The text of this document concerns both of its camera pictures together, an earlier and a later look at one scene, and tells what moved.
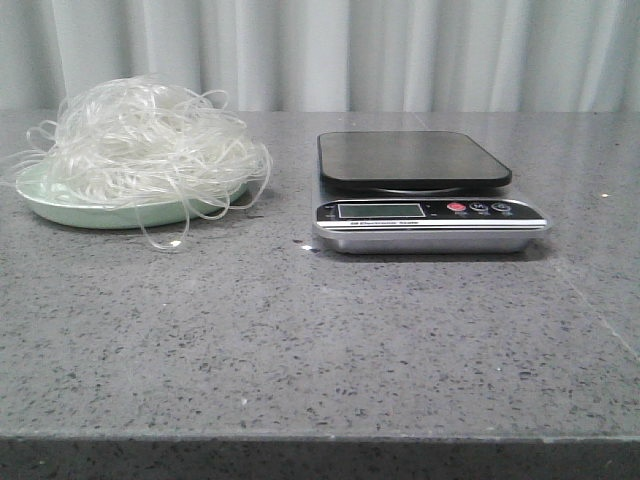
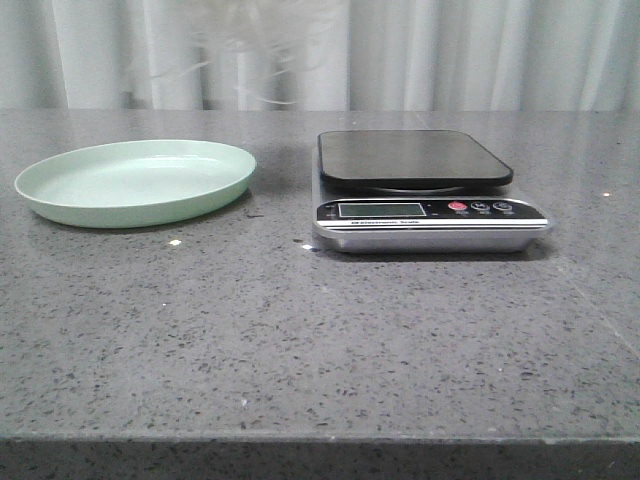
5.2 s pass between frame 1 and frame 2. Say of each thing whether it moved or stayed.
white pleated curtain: stayed
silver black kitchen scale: stayed
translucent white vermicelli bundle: moved
